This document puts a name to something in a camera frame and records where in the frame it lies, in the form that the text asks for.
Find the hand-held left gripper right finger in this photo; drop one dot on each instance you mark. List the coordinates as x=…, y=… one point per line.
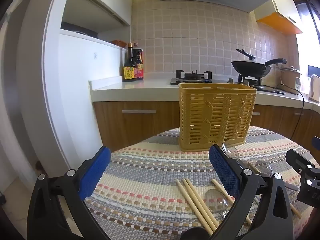
x=223, y=168

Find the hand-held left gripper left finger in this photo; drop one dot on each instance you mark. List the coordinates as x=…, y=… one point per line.
x=96, y=171

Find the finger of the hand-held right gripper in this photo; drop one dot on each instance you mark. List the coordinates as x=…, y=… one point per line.
x=316, y=143
x=298, y=160

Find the yellow plastic utensil basket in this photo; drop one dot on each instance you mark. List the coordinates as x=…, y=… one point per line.
x=215, y=115

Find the black spoon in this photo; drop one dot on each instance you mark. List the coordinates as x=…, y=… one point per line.
x=193, y=234

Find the striped woven table mat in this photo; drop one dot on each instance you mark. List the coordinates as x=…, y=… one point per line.
x=150, y=175

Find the white electric kettle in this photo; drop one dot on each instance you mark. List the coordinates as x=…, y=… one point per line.
x=315, y=88

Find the rice cooker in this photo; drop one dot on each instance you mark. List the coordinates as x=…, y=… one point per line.
x=288, y=78

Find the white kitchen countertop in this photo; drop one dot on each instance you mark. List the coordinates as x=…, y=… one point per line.
x=140, y=87

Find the black gas stove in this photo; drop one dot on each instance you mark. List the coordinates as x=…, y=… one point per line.
x=192, y=78

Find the black wok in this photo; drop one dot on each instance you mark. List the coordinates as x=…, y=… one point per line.
x=250, y=68

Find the slim soy sauce bottle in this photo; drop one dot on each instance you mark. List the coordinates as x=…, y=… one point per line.
x=128, y=67

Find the large soy sauce bottle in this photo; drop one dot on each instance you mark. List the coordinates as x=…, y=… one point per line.
x=139, y=65

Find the dark framed window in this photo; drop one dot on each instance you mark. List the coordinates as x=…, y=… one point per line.
x=308, y=22

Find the red-brown tray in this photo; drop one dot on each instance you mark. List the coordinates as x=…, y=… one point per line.
x=119, y=43

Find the dark appliance in niche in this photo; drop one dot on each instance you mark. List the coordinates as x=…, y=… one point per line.
x=77, y=28

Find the orange wall cabinet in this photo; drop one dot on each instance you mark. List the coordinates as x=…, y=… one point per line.
x=280, y=22

